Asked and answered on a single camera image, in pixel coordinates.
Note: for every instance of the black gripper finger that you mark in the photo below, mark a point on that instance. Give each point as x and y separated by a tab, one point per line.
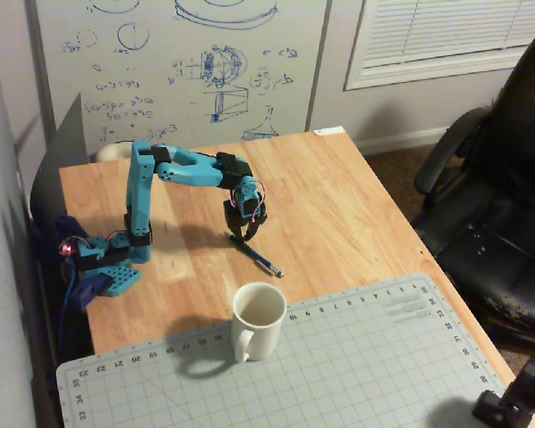
234	231
252	231

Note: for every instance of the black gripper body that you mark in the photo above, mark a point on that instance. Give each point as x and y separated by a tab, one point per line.
240	221

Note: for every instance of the blue pen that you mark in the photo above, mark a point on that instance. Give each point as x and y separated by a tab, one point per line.
260	259

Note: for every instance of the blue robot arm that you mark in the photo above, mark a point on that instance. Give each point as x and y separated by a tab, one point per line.
138	196

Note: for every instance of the white ceramic mug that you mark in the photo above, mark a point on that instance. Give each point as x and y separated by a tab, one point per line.
256	327

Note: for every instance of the white label sticker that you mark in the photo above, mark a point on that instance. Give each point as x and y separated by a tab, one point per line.
329	130

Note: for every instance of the white round object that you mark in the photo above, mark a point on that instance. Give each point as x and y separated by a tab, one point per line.
113	151

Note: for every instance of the grey cutting mat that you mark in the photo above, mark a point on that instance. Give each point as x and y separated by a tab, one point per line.
316	370

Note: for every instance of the dark blue table clamp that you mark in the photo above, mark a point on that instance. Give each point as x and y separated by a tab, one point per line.
87	290

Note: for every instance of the whiteboard with blue drawings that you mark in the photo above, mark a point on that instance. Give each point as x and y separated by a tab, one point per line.
183	67

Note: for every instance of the dark grey panel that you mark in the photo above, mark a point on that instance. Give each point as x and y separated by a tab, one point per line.
67	156

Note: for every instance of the black leather office chair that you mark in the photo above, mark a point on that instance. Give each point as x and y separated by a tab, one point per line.
495	223

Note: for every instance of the white window blinds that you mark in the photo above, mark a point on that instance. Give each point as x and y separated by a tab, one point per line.
450	31

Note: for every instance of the black clamp object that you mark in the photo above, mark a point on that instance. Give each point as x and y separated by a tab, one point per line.
512	394

